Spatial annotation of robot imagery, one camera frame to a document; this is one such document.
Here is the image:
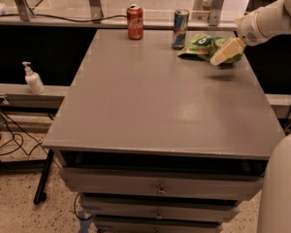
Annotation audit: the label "grey drawer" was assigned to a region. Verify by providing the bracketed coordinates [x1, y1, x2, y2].
[81, 197, 239, 223]
[94, 216, 221, 233]
[59, 168, 263, 201]

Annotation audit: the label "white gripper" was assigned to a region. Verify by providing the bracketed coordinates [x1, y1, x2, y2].
[210, 9, 268, 66]

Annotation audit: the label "left metal frame post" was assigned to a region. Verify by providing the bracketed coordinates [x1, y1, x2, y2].
[14, 0, 33, 21]

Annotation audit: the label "blue silver redbull can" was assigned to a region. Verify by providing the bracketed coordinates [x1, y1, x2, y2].
[172, 9, 189, 50]

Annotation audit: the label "black cable on ledge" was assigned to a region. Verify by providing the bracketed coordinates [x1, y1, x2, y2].
[0, 14, 128, 24]

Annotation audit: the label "right metal frame post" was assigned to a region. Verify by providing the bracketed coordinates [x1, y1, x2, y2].
[209, 0, 224, 26]

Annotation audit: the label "top grey drawer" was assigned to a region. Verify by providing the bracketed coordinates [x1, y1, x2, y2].
[59, 168, 263, 201]

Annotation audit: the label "metal frame post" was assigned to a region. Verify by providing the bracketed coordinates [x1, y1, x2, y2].
[209, 0, 224, 26]
[14, 0, 33, 21]
[89, 0, 103, 20]

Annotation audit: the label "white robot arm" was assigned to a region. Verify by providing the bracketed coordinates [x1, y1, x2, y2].
[210, 0, 291, 233]

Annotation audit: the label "middle grey drawer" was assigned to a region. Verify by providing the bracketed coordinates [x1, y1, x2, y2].
[81, 197, 239, 223]

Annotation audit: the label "black metal floor bar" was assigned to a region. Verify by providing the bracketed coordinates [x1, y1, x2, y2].
[34, 150, 53, 205]

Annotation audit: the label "white pump soap bottle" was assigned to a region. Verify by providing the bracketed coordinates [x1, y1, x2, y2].
[22, 61, 45, 94]

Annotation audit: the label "middle metal frame post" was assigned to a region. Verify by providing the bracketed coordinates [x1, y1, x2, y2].
[89, 0, 103, 20]

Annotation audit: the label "grey side shelf rail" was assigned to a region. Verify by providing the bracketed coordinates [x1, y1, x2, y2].
[0, 83, 69, 109]

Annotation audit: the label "red coca cola can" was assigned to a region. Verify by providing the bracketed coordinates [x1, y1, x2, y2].
[126, 4, 144, 40]

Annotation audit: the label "green rice chip bag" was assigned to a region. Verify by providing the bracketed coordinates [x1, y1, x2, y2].
[178, 33, 243, 64]

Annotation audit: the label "black floor cables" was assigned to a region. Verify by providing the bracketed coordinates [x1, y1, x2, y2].
[0, 97, 61, 168]

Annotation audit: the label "grey drawer cabinet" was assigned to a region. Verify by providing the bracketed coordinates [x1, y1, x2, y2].
[43, 28, 286, 233]

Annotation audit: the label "bottom grey drawer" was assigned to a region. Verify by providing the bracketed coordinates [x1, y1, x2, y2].
[94, 216, 221, 233]

